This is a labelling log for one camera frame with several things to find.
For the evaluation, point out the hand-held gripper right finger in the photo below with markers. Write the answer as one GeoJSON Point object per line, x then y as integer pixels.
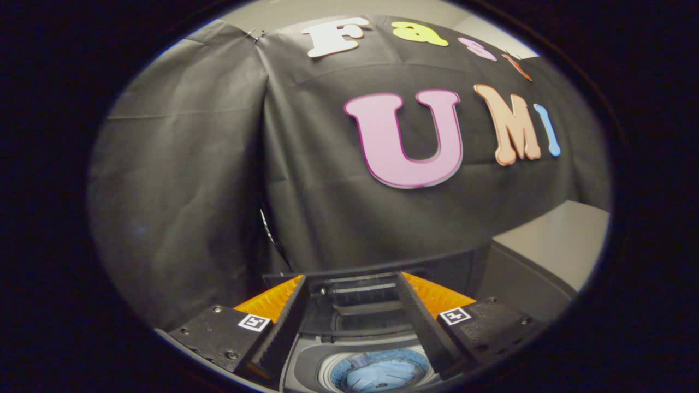
{"type": "Point", "coordinates": [418, 322]}

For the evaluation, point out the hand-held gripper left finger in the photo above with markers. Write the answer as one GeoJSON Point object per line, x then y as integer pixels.
{"type": "Point", "coordinates": [289, 327]}

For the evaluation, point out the light blue shirt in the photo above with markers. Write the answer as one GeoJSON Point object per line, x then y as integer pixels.
{"type": "Point", "coordinates": [382, 374]}

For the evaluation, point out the beige cabinet with grey top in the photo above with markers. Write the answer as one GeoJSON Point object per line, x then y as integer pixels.
{"type": "Point", "coordinates": [551, 240]}

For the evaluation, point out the black backdrop cloth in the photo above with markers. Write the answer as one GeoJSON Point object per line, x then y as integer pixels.
{"type": "Point", "coordinates": [175, 191]}

